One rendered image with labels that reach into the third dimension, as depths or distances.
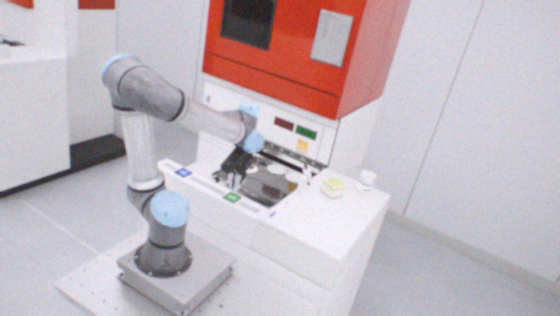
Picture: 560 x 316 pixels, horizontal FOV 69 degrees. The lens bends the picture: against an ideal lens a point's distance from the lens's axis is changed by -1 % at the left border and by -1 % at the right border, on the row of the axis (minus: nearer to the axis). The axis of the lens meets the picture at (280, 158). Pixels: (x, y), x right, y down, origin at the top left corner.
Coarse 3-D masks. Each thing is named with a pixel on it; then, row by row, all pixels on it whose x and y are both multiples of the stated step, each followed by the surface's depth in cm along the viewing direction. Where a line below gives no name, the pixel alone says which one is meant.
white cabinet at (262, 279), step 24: (216, 240) 168; (240, 264) 165; (264, 264) 158; (360, 264) 187; (240, 288) 169; (264, 288) 162; (288, 288) 156; (312, 288) 150; (336, 288) 154; (216, 312) 182; (240, 312) 173; (264, 312) 166; (288, 312) 159; (312, 312) 153; (336, 312) 179
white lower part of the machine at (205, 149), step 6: (198, 144) 244; (204, 144) 241; (210, 144) 239; (198, 150) 245; (204, 150) 243; (210, 150) 240; (216, 150) 238; (228, 150) 235; (198, 156) 247; (204, 156) 244; (354, 162) 253; (360, 162) 265; (348, 168) 244; (354, 168) 256; (360, 168) 271; (342, 174) 237; (348, 174) 249; (354, 174) 262
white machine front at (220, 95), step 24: (216, 96) 226; (240, 96) 218; (264, 96) 211; (264, 120) 215; (288, 120) 207; (312, 120) 201; (336, 120) 194; (216, 144) 237; (264, 144) 220; (288, 144) 212; (312, 144) 204
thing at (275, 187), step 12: (264, 168) 205; (288, 168) 210; (252, 180) 192; (264, 180) 194; (276, 180) 196; (288, 180) 198; (252, 192) 182; (264, 192) 184; (276, 192) 186; (288, 192) 188
